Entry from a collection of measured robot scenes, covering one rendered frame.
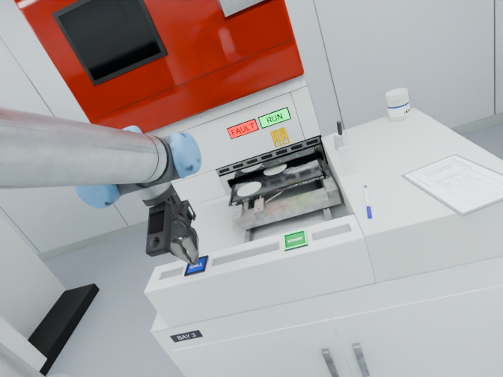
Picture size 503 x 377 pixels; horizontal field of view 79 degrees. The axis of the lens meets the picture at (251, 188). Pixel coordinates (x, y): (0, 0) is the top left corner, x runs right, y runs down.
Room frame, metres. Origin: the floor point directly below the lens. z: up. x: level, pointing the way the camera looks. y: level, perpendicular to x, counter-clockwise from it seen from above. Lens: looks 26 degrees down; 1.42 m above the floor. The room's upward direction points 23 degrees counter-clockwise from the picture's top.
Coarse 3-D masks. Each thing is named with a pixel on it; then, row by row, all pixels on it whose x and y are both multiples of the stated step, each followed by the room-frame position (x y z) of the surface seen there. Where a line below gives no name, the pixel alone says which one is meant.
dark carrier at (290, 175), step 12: (312, 156) 1.12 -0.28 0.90; (264, 168) 1.20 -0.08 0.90; (288, 168) 1.10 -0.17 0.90; (300, 168) 1.06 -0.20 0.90; (312, 168) 1.02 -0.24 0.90; (240, 180) 1.18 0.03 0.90; (252, 180) 1.13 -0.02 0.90; (264, 180) 1.09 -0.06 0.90; (276, 180) 1.05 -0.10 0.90; (288, 180) 1.01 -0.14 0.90; (300, 180) 0.97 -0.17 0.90
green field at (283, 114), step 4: (276, 112) 1.14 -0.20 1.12; (280, 112) 1.14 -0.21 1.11; (284, 112) 1.14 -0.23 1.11; (264, 116) 1.15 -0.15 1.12; (268, 116) 1.15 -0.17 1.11; (272, 116) 1.15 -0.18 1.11; (276, 116) 1.14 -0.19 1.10; (280, 116) 1.14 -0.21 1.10; (284, 116) 1.14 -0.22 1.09; (288, 116) 1.13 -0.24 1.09; (260, 120) 1.16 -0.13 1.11; (264, 120) 1.15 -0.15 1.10; (268, 120) 1.15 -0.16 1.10; (272, 120) 1.15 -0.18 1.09; (276, 120) 1.14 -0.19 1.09; (280, 120) 1.14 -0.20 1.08; (264, 124) 1.16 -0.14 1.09; (268, 124) 1.15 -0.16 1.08
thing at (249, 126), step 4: (252, 120) 1.16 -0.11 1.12; (244, 124) 1.17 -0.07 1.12; (248, 124) 1.17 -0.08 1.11; (252, 124) 1.17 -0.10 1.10; (232, 128) 1.18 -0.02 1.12; (236, 128) 1.18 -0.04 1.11; (240, 128) 1.18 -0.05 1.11; (244, 128) 1.17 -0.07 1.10; (248, 128) 1.17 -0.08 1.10; (252, 128) 1.17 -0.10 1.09; (256, 128) 1.16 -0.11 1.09; (232, 132) 1.19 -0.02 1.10; (236, 132) 1.18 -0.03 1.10; (240, 132) 1.18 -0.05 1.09; (244, 132) 1.18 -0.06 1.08; (232, 136) 1.19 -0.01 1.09; (236, 136) 1.18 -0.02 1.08
